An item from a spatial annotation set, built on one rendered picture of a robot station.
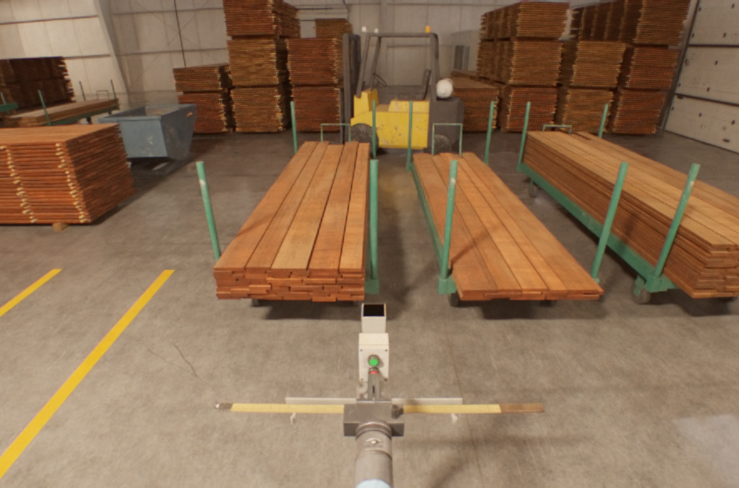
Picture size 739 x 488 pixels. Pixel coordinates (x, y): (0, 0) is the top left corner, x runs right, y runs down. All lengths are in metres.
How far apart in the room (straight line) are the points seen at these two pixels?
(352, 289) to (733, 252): 2.49
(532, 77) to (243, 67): 6.78
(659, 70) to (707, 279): 8.83
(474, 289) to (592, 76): 8.82
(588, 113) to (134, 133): 9.72
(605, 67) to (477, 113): 3.16
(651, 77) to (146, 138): 10.91
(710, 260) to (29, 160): 6.51
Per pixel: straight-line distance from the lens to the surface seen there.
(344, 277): 2.47
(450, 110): 7.28
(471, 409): 1.19
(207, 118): 10.65
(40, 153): 5.79
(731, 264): 3.37
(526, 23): 10.33
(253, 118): 10.25
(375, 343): 0.98
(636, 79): 11.48
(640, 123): 11.93
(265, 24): 9.93
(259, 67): 10.04
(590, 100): 11.05
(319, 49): 9.71
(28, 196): 6.07
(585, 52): 10.80
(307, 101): 9.82
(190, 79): 10.67
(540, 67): 10.44
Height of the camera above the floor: 1.90
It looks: 27 degrees down
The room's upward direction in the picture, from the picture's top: straight up
